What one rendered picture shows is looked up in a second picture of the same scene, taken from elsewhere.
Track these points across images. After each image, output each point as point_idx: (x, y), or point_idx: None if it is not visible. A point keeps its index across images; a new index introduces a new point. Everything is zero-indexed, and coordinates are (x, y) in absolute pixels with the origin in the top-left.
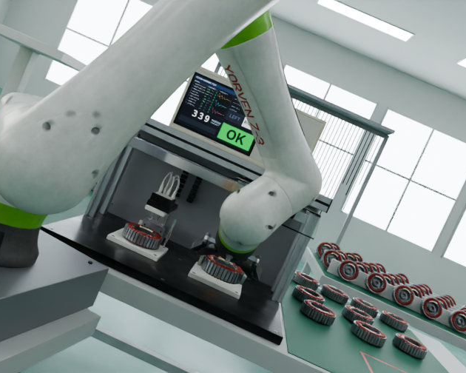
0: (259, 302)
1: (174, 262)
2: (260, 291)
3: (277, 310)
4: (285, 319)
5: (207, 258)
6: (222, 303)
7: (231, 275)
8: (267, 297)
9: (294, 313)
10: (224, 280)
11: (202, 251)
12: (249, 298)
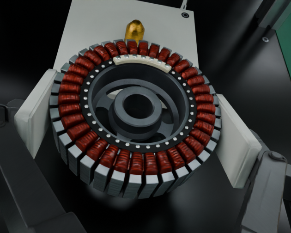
0: (244, 72)
1: (15, 28)
2: (231, 5)
3: (285, 79)
4: None
5: (61, 131)
6: (160, 204)
7: (177, 182)
8: (250, 28)
9: None
10: (154, 196)
11: None
12: (220, 76)
